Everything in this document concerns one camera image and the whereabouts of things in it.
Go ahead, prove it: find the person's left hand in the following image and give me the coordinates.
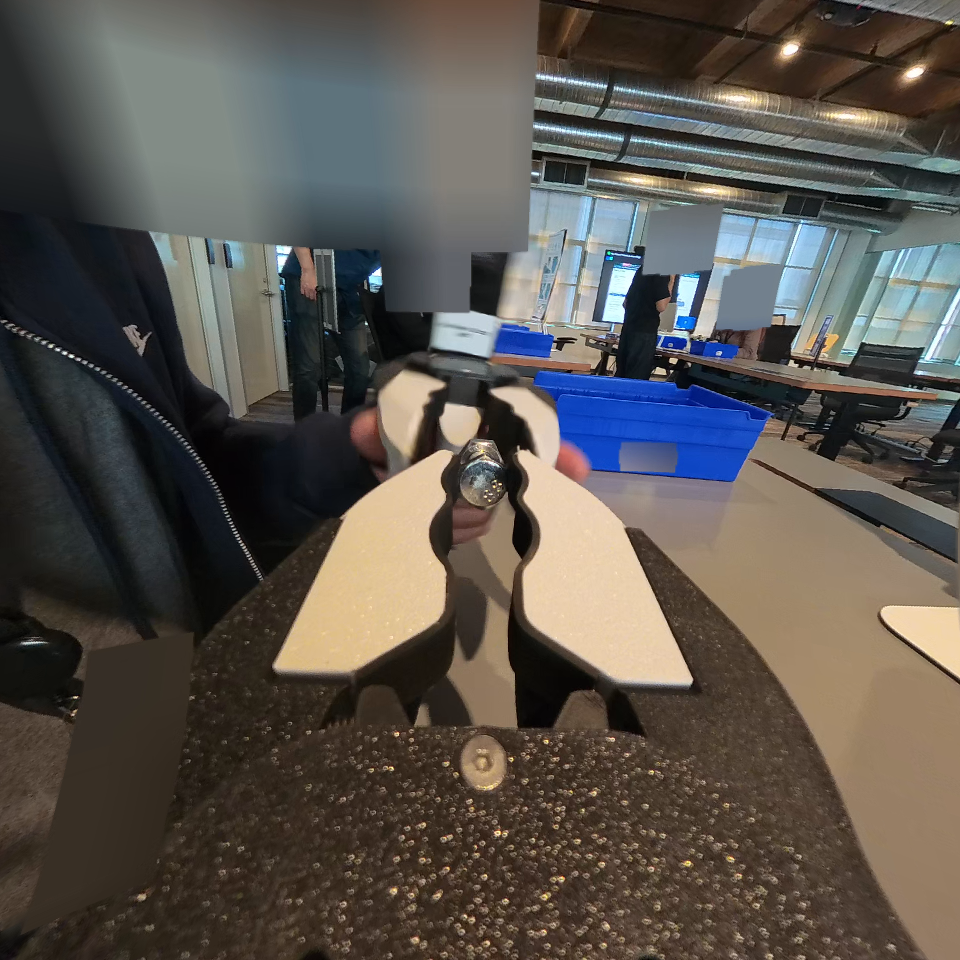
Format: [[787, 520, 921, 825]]
[[348, 408, 591, 550]]

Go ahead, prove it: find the printed banner stand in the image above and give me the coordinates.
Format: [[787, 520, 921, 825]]
[[534, 228, 569, 325]]

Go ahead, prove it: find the black tripod stand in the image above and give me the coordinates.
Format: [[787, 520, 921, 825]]
[[313, 251, 336, 414]]

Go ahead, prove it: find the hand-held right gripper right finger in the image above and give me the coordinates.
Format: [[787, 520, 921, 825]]
[[506, 450, 693, 691]]

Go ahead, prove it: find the wooden office desk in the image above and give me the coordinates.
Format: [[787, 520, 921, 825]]
[[652, 352, 939, 402], [491, 352, 594, 374]]

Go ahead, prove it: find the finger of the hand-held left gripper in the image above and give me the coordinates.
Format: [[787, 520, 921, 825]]
[[491, 384, 561, 461], [376, 371, 444, 475]]

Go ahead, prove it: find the silver hex bolt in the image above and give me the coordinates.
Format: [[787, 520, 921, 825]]
[[456, 441, 511, 505]]

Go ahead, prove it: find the black office chair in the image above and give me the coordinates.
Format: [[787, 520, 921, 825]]
[[798, 342, 927, 462]]

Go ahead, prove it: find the large computer monitor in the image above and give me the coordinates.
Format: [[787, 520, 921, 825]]
[[592, 249, 710, 325]]

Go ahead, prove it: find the white rounded flat pad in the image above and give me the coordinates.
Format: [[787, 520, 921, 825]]
[[879, 603, 960, 685]]

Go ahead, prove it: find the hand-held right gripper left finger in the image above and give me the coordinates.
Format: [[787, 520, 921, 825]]
[[272, 450, 460, 682]]

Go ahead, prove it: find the person's navy zip jacket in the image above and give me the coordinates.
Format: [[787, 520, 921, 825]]
[[0, 213, 271, 639]]

